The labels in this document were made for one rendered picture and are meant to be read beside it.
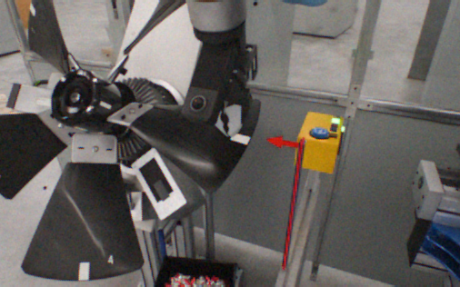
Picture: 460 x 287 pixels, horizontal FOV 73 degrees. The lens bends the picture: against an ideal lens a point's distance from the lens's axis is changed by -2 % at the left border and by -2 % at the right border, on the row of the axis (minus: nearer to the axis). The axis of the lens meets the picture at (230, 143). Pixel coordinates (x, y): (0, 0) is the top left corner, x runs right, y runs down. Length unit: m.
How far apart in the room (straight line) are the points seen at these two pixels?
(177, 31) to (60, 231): 0.61
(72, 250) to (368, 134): 1.07
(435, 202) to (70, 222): 0.81
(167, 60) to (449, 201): 0.81
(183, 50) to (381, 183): 0.96
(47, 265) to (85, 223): 0.10
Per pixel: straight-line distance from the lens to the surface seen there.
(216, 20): 0.41
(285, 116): 1.34
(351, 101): 1.27
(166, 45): 0.97
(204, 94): 0.42
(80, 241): 0.70
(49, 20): 0.87
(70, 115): 0.70
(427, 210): 0.91
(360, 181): 1.45
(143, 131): 0.61
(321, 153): 0.81
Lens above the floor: 1.47
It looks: 32 degrees down
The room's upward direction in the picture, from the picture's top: straight up
